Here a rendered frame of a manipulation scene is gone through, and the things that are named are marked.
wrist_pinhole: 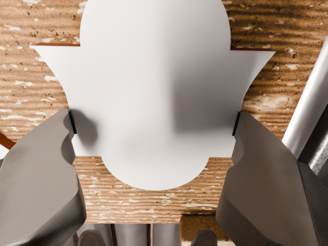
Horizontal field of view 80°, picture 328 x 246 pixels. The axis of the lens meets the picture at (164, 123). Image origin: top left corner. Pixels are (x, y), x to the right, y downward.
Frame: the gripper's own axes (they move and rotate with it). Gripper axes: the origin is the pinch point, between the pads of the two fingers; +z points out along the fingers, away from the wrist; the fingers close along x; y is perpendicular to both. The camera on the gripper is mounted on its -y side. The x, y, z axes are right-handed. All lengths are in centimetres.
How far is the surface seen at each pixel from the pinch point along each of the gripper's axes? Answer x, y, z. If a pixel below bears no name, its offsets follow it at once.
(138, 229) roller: -2.1, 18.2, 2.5
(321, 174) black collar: 15.9, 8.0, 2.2
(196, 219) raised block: 3.9, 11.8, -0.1
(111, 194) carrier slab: -4.0, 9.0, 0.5
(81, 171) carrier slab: -6.0, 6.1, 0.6
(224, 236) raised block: 6.1, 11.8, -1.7
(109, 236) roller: -6.4, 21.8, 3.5
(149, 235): -1.1, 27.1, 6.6
